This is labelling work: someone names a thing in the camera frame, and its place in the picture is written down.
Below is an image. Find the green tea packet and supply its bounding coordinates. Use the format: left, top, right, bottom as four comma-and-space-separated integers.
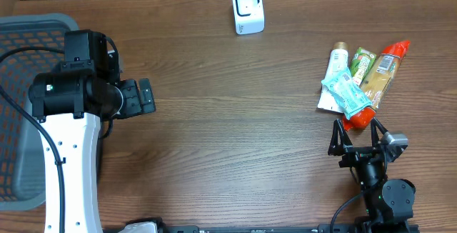
349, 47, 376, 86

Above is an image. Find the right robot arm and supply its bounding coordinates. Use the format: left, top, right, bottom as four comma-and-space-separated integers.
321, 118, 419, 233

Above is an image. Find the spaghetti pack with red ends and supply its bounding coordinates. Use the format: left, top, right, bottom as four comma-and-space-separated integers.
343, 40, 411, 131

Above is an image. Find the white barcode scanner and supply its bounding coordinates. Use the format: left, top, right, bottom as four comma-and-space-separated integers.
232, 0, 265, 35

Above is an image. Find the grey plastic basket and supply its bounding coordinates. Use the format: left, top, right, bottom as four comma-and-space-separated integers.
1, 14, 78, 211

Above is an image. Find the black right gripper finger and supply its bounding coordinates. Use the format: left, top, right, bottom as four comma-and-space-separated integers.
370, 117, 388, 147
328, 119, 353, 156

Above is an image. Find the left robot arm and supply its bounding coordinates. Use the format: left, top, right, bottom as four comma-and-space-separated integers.
29, 30, 156, 232

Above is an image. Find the teal wet wipes pack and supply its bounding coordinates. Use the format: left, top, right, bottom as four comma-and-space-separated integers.
321, 67, 371, 119

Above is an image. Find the white cream tube gold cap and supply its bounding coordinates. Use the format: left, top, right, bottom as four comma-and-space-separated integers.
317, 41, 348, 113

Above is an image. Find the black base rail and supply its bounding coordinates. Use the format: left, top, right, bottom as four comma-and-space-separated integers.
101, 217, 421, 233

